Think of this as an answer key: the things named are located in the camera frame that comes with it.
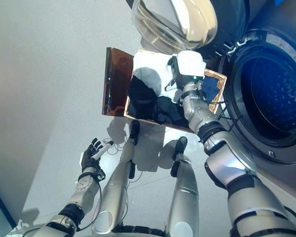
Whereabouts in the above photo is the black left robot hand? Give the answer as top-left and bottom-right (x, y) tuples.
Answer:
(80, 137), (114, 173)

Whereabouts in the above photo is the white-backed right robot hand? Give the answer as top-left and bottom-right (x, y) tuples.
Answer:
(164, 50), (207, 90)

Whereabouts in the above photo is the blue garment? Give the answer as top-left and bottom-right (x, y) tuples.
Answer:
(202, 76), (219, 102)

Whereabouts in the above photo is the white garment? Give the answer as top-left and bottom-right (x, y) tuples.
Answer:
(133, 50), (185, 99)

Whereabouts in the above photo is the grey front-load washing machine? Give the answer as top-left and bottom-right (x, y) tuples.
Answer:
(202, 0), (296, 213)

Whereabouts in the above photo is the wicker laundry basket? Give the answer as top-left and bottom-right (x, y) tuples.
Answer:
(123, 49), (227, 134)

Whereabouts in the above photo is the round glass washer door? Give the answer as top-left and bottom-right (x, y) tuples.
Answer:
(125, 0), (250, 60)

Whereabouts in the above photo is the black garment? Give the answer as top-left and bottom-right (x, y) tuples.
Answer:
(127, 75), (190, 129)

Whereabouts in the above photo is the brown acrylic stand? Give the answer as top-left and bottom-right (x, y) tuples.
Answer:
(101, 46), (135, 117)

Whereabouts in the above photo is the grey rating label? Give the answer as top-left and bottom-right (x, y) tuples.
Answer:
(265, 32), (296, 66)

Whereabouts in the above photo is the silver right robot leg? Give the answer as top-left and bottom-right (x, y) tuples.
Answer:
(166, 136), (200, 237)

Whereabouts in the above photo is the white floor cable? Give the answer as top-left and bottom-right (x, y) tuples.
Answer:
(106, 128), (129, 156)

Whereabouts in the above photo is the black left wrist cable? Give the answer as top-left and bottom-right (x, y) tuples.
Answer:
(76, 172), (107, 232)

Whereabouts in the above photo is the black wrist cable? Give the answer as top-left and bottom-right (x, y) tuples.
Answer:
(76, 172), (107, 232)
(212, 101), (237, 129)

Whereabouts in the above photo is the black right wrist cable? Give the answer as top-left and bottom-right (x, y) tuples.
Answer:
(212, 101), (237, 129)

